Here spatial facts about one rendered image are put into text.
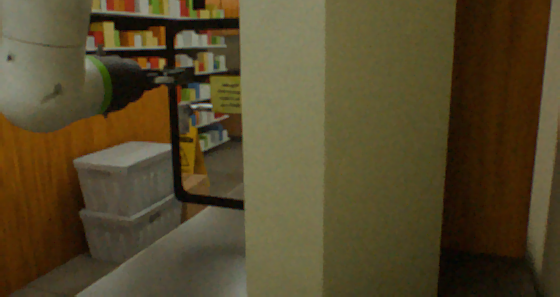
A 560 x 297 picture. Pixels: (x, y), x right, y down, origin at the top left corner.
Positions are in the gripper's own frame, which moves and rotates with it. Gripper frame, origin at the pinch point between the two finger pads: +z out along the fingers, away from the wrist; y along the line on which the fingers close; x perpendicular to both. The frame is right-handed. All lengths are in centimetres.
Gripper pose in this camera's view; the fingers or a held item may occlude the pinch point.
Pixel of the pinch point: (182, 74)
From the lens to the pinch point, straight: 95.4
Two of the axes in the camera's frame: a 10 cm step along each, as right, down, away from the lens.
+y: -9.3, -0.6, 3.6
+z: 3.6, -1.9, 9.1
